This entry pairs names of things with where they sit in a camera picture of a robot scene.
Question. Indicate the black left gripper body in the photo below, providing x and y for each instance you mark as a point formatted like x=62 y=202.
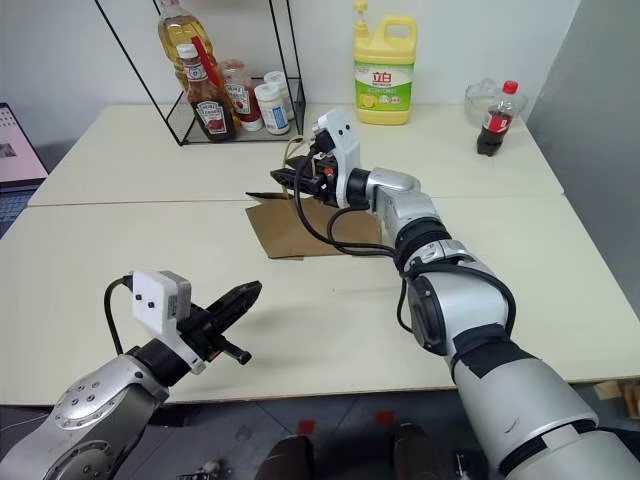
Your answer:
x=200 y=330

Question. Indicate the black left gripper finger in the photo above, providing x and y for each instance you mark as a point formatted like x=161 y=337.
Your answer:
x=235 y=351
x=237 y=296

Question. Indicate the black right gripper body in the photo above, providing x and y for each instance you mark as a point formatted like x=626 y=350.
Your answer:
x=324 y=175

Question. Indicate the brown cardboard piece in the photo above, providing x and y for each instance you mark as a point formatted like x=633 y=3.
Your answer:
x=300 y=230

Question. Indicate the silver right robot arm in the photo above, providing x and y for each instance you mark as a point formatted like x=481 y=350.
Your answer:
x=480 y=345

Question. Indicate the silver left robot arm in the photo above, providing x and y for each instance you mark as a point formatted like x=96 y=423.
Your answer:
x=95 y=400

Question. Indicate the white mayonnaise jar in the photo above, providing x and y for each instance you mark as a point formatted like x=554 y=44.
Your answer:
x=275 y=107
x=282 y=82

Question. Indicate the squeeze ketchup bottle white cap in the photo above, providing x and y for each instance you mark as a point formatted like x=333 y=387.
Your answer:
x=242 y=100

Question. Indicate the glass Heinz ketchup bottle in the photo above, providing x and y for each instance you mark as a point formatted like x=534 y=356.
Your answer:
x=212 y=112

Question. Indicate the yellow dish detergent jug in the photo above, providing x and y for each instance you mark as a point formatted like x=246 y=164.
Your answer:
x=382 y=80

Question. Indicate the dark rounded shape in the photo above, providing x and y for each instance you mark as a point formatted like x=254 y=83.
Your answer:
x=290 y=457
x=415 y=450

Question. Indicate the clear glass bowl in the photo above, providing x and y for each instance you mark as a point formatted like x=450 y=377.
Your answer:
x=477 y=107

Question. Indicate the cola bottle red cap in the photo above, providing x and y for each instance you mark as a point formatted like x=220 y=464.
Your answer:
x=495 y=127

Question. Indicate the cooking oil bottle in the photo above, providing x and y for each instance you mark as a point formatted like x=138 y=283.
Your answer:
x=177 y=35

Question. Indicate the open laptop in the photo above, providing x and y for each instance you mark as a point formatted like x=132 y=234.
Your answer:
x=17 y=150

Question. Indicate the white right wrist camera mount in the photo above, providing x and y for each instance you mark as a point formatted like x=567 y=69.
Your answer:
x=345 y=150

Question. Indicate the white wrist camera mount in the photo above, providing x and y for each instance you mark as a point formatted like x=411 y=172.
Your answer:
x=345 y=150
x=152 y=300

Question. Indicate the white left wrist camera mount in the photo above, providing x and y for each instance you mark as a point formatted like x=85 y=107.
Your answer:
x=152 y=300

